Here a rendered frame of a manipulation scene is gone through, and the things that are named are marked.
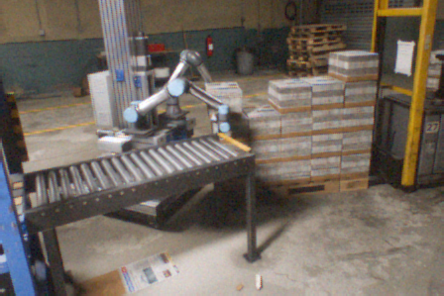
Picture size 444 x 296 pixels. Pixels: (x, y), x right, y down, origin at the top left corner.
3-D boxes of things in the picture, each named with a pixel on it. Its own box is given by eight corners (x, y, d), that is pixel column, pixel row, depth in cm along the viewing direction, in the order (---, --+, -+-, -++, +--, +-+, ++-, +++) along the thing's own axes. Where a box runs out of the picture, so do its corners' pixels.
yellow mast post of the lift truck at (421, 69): (398, 181, 333) (422, -20, 280) (407, 180, 334) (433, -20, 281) (404, 185, 324) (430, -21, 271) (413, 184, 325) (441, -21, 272)
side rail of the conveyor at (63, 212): (252, 168, 237) (251, 151, 233) (256, 171, 232) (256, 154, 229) (29, 230, 178) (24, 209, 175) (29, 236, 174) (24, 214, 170)
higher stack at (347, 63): (322, 175, 374) (327, 51, 335) (349, 172, 378) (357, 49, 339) (339, 192, 338) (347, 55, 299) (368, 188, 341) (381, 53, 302)
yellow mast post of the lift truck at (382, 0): (362, 155, 395) (376, -13, 342) (369, 154, 396) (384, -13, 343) (366, 158, 386) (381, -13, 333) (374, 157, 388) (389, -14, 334)
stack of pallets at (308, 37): (318, 69, 1039) (320, 24, 999) (345, 73, 962) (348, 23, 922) (284, 75, 973) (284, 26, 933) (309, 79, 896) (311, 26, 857)
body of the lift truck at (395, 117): (374, 162, 397) (381, 93, 373) (418, 158, 404) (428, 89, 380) (415, 191, 332) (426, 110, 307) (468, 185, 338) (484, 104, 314)
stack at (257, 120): (214, 187, 360) (209, 108, 335) (322, 175, 374) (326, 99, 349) (219, 206, 323) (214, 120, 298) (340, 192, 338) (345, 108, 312)
